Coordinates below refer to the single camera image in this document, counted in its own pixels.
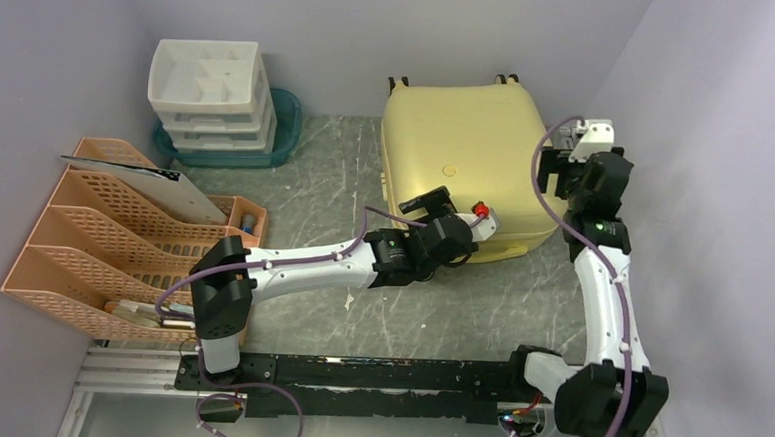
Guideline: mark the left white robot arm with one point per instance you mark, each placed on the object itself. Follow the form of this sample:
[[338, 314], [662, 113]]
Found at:
[[232, 278]]

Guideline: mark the grey folder in organizer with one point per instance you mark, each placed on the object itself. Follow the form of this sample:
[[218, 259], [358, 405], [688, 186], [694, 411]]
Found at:
[[170, 189]]

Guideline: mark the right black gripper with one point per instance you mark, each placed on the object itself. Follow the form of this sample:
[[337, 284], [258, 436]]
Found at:
[[555, 162]]

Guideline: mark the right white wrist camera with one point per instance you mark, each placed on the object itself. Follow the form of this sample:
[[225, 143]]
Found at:
[[590, 136]]

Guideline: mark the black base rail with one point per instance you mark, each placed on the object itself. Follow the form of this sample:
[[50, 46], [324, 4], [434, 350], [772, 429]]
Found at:
[[473, 391]]

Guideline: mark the teal plastic bin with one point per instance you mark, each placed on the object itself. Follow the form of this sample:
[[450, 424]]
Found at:
[[289, 115]]

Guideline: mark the orange mesh file organizer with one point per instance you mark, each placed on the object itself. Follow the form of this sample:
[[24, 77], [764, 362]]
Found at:
[[98, 242]]

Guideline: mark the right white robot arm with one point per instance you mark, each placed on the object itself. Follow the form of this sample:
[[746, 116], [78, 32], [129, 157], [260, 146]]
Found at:
[[614, 393]]

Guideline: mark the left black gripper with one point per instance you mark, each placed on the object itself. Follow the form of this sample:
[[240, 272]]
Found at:
[[437, 202]]

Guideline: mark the white plastic drawer unit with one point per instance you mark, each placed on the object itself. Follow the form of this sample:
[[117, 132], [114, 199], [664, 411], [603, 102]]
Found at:
[[213, 95]]

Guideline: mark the yellow hard-shell suitcase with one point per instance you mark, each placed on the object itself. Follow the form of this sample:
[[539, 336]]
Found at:
[[478, 143]]

